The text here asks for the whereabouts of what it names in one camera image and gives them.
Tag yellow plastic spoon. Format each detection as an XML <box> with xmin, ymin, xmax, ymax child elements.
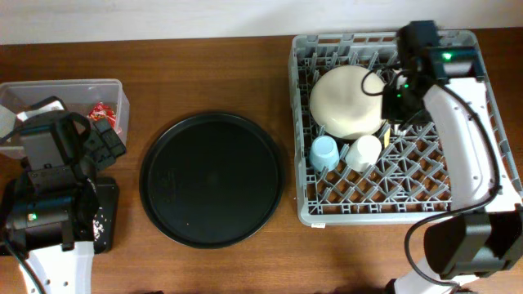
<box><xmin>383</xmin><ymin>124</ymin><xmax>391</xmax><ymax>149</ymax></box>

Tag cooked rice pile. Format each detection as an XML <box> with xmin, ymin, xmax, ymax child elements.
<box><xmin>92</xmin><ymin>207</ymin><xmax>110</xmax><ymax>241</ymax></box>

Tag cream large bowl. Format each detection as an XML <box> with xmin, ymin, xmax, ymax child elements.
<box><xmin>310</xmin><ymin>65</ymin><xmax>385</xmax><ymax>140</ymax></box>

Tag white plastic cup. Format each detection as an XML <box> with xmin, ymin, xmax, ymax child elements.
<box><xmin>345</xmin><ymin>135</ymin><xmax>382</xmax><ymax>172</ymax></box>

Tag light blue plastic cup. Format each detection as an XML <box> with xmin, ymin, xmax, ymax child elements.
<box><xmin>310</xmin><ymin>136</ymin><xmax>340</xmax><ymax>172</ymax></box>

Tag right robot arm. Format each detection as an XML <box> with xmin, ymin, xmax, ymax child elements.
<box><xmin>382</xmin><ymin>42</ymin><xmax>522</xmax><ymax>293</ymax></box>

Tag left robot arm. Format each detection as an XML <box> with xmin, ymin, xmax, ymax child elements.
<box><xmin>1</xmin><ymin>110</ymin><xmax>126</xmax><ymax>293</ymax></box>

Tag clear plastic waste bin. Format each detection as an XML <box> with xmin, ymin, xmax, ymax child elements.
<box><xmin>1</xmin><ymin>78</ymin><xmax>130</xmax><ymax>143</ymax></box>

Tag grey dishwasher rack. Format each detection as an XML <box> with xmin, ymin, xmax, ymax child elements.
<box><xmin>288</xmin><ymin>32</ymin><xmax>522</xmax><ymax>227</ymax></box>

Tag red snack wrapper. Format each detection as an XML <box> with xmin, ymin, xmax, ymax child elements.
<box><xmin>87</xmin><ymin>102</ymin><xmax>122</xmax><ymax>135</ymax></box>

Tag black rectangular tray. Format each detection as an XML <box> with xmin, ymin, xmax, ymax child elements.
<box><xmin>0</xmin><ymin>176</ymin><xmax>120</xmax><ymax>256</ymax></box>

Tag black round tray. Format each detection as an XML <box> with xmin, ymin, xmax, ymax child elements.
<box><xmin>139</xmin><ymin>112</ymin><xmax>286</xmax><ymax>249</ymax></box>

